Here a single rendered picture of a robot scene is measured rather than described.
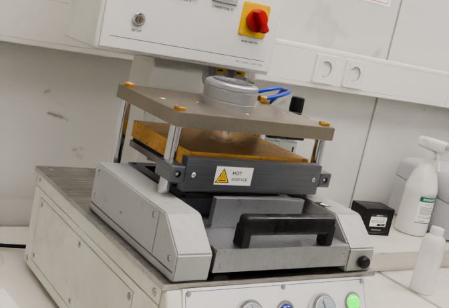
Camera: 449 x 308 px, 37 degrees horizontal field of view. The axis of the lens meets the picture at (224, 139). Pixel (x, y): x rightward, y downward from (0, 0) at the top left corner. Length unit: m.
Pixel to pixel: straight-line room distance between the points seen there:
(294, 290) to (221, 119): 0.24
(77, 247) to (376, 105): 1.10
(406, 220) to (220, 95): 0.93
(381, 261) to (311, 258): 0.69
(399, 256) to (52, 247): 0.84
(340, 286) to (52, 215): 0.46
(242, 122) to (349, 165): 1.01
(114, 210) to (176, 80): 0.29
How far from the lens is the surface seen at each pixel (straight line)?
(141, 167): 1.00
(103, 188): 0.95
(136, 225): 0.86
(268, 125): 0.92
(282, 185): 0.95
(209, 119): 0.86
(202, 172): 0.86
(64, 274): 1.05
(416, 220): 1.78
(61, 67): 1.37
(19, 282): 1.17
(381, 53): 1.86
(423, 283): 1.52
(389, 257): 1.60
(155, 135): 0.95
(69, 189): 1.07
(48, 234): 1.11
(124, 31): 1.03
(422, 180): 1.76
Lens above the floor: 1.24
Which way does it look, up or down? 10 degrees down
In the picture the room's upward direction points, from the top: 12 degrees clockwise
